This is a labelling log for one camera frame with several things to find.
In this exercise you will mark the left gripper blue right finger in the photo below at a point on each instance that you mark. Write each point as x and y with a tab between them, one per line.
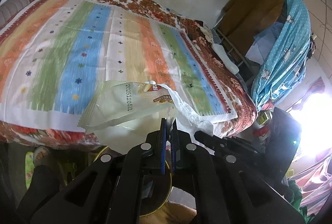
174	145

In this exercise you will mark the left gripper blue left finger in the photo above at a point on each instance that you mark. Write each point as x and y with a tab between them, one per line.
163	135

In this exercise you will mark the white plastic bag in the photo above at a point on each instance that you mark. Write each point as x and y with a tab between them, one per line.
189	119

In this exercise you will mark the cream snack wrapper with barcode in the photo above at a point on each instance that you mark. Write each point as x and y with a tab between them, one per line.
117	102

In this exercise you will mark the round trash bin gold rim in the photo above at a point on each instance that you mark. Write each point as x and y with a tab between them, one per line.
135	184

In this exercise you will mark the person's foot in sandal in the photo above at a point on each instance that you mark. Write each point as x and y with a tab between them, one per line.
42	156

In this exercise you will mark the blue polka dot cloth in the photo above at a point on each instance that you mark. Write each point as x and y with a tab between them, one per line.
285	65

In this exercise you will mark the colourful striped bed mat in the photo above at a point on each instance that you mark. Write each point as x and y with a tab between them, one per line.
54	53

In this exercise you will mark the grey striped pillow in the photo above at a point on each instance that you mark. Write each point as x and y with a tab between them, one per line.
11	8

